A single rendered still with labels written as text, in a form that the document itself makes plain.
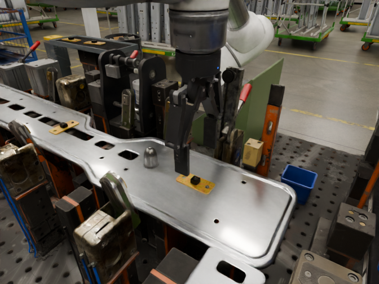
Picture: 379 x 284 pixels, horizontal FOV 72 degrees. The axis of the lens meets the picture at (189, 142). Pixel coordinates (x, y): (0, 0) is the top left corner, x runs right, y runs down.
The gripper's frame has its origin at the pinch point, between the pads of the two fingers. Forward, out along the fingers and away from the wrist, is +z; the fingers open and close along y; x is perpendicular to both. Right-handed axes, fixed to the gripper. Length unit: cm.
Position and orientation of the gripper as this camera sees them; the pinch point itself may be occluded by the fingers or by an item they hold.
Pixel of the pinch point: (197, 150)
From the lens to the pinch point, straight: 53.6
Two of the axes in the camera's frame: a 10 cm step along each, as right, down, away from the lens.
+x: 8.4, 2.9, -4.6
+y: -5.4, 4.6, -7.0
